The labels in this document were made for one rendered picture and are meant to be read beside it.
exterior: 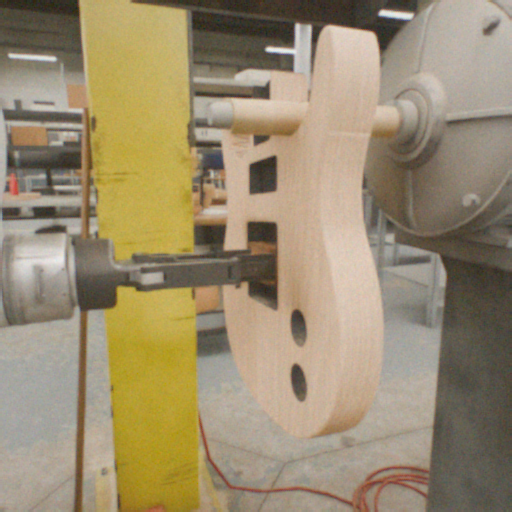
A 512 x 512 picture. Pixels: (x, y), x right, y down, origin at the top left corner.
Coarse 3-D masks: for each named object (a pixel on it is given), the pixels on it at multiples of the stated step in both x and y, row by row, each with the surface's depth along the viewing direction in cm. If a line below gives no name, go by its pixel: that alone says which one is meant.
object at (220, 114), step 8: (216, 104) 39; (224, 104) 39; (208, 112) 40; (216, 112) 39; (224, 112) 39; (232, 112) 39; (208, 120) 40; (216, 120) 39; (224, 120) 39; (232, 120) 39; (216, 128) 40; (224, 128) 40
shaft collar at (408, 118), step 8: (392, 104) 46; (400, 104) 45; (408, 104) 45; (400, 112) 44; (408, 112) 44; (416, 112) 45; (400, 120) 45; (408, 120) 44; (416, 120) 45; (400, 128) 45; (408, 128) 45; (392, 136) 46; (400, 136) 45; (408, 136) 45
